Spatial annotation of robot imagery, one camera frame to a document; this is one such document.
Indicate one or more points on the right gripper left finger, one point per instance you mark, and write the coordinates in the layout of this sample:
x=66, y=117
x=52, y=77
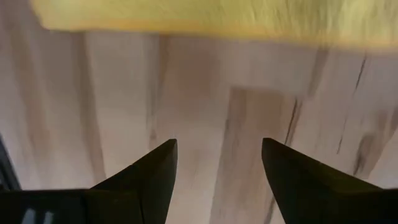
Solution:
x=140, y=193

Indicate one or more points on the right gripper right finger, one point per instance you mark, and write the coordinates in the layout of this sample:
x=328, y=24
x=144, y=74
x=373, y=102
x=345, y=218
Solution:
x=311, y=193

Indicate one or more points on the yellow microfiber towel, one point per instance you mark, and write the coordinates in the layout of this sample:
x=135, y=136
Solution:
x=217, y=15

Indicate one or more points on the black aluminium table frame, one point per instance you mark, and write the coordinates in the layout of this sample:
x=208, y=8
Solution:
x=7, y=168

